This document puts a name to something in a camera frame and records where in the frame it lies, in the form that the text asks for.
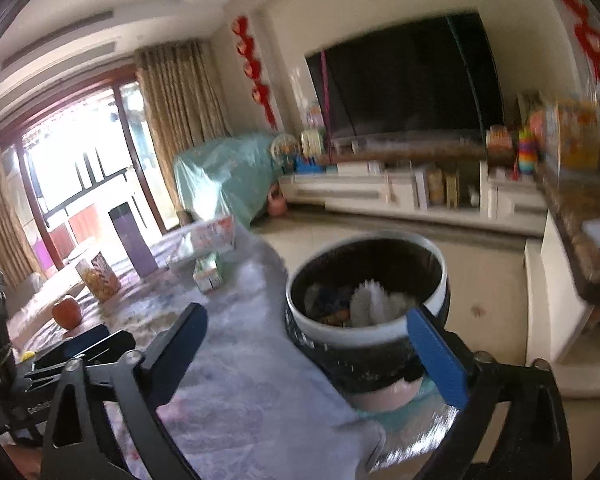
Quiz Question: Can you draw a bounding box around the beige window curtain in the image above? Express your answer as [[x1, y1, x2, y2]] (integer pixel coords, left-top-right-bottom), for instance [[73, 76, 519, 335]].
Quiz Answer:
[[134, 39, 230, 226]]

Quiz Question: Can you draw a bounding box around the green white small carton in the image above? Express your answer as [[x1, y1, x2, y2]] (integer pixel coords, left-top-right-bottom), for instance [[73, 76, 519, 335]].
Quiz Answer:
[[193, 252, 224, 294]]

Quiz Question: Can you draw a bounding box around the white black-lined trash bin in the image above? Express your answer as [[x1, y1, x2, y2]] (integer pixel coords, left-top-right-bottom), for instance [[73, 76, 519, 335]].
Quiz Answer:
[[285, 232, 451, 396]]

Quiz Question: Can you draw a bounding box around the floral grey table cloth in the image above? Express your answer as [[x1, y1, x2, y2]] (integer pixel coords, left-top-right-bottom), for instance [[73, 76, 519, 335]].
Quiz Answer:
[[9, 219, 387, 480]]

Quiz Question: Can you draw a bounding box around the purple thermos bottle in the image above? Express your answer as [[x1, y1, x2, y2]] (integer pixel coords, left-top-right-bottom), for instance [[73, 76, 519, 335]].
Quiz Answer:
[[108, 203, 158, 278]]

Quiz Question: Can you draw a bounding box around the white TV cabinet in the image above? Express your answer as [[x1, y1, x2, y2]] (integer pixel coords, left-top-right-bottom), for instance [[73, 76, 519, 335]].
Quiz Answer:
[[278, 160, 547, 237]]

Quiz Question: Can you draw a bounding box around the white foam net roll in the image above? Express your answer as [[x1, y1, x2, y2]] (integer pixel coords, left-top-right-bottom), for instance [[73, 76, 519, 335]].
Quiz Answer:
[[349, 281, 417, 328]]

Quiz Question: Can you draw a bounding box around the red hanging wall decoration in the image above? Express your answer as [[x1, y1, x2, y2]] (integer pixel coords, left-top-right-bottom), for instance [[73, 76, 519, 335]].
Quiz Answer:
[[230, 14, 277, 131]]

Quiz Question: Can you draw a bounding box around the rainbow stacking ring toy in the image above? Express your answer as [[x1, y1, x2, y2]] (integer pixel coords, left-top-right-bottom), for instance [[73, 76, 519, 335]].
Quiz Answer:
[[517, 129, 538, 174]]

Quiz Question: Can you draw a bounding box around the ferris wheel toy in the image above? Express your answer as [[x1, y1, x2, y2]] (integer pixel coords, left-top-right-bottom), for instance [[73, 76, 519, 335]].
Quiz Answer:
[[270, 133, 301, 171]]

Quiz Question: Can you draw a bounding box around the large black television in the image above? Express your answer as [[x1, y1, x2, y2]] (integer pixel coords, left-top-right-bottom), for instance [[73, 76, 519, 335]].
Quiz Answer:
[[306, 11, 504, 142]]

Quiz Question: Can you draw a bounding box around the pink kettlebell toy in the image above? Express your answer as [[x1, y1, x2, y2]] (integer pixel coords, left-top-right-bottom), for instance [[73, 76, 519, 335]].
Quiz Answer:
[[266, 183, 288, 218]]

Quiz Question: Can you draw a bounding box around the red apple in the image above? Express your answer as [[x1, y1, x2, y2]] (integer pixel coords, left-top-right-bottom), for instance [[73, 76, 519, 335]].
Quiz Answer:
[[52, 295, 82, 330]]

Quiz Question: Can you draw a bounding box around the teal covered furniture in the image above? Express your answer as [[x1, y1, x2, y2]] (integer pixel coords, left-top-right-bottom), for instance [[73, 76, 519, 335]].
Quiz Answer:
[[173, 132, 282, 226]]

